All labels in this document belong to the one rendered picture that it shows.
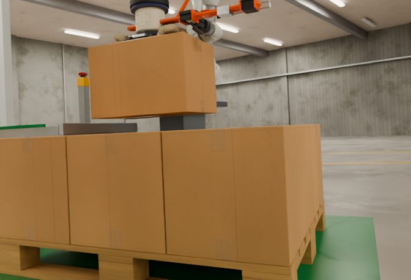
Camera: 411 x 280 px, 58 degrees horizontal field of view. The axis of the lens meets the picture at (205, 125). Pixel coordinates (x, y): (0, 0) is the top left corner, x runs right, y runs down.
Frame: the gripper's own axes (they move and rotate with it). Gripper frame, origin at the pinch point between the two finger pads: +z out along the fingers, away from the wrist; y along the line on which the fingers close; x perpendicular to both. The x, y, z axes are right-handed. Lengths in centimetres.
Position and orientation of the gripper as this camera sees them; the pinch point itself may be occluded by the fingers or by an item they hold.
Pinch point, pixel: (190, 17)
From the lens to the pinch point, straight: 211.9
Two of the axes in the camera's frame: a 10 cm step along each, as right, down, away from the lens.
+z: -3.9, 0.0, -9.2
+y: 0.5, 10.0, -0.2
